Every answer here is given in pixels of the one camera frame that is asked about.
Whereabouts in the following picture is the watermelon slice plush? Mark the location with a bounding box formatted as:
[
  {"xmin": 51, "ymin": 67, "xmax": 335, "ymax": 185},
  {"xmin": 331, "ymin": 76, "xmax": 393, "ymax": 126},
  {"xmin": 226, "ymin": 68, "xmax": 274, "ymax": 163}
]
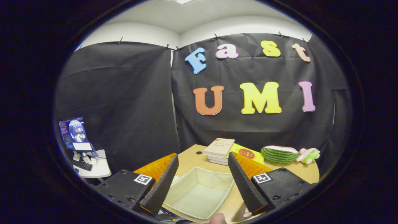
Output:
[{"xmin": 261, "ymin": 145, "xmax": 300, "ymax": 165}]

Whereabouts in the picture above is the computer screen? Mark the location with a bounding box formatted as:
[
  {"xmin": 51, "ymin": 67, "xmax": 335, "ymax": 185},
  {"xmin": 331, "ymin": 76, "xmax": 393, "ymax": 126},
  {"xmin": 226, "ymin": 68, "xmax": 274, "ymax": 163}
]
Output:
[{"xmin": 58, "ymin": 117, "xmax": 94, "ymax": 152}]

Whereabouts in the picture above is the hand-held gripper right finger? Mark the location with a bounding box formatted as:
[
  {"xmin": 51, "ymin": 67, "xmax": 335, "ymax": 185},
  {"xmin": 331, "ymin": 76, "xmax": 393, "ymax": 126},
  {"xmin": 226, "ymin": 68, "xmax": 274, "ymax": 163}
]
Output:
[{"xmin": 228, "ymin": 152, "xmax": 316, "ymax": 216}]

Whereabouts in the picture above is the black backdrop cloth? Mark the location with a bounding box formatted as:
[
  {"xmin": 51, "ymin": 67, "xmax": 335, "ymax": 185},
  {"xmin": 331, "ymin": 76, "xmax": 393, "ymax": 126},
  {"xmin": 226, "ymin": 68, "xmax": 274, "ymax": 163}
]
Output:
[{"xmin": 53, "ymin": 31, "xmax": 353, "ymax": 176}]

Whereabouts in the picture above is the white side table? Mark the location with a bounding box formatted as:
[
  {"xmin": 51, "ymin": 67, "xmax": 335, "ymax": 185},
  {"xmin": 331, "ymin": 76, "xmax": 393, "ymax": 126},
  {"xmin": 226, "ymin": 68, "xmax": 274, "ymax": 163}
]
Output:
[{"xmin": 72, "ymin": 149, "xmax": 112, "ymax": 179}]

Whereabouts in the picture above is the pink and green plush toy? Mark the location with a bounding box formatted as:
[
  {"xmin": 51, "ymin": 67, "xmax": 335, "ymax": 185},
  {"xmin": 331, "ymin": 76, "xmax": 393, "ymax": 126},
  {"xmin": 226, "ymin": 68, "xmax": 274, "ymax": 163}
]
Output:
[{"xmin": 296, "ymin": 148, "xmax": 321, "ymax": 165}]

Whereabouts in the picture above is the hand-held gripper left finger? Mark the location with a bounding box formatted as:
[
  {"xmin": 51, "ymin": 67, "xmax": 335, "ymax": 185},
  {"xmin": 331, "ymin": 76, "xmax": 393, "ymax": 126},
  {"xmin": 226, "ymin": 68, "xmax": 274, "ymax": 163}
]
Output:
[{"xmin": 95, "ymin": 153, "xmax": 179, "ymax": 217}]

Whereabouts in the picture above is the yellow book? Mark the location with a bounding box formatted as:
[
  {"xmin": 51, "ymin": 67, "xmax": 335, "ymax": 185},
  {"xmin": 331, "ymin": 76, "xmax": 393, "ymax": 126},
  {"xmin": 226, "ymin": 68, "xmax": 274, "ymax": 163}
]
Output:
[{"xmin": 229, "ymin": 143, "xmax": 265, "ymax": 165}]

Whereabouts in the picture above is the white fabric storage box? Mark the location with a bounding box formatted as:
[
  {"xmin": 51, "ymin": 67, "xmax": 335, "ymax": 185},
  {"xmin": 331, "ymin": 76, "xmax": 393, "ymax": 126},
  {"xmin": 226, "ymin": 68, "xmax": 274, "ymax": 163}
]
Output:
[{"xmin": 163, "ymin": 166, "xmax": 235, "ymax": 221}]

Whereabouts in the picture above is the beige book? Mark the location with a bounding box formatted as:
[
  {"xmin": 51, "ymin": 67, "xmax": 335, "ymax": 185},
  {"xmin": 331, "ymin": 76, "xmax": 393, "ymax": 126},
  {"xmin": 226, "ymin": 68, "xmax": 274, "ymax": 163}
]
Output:
[{"xmin": 204, "ymin": 138, "xmax": 236, "ymax": 157}]

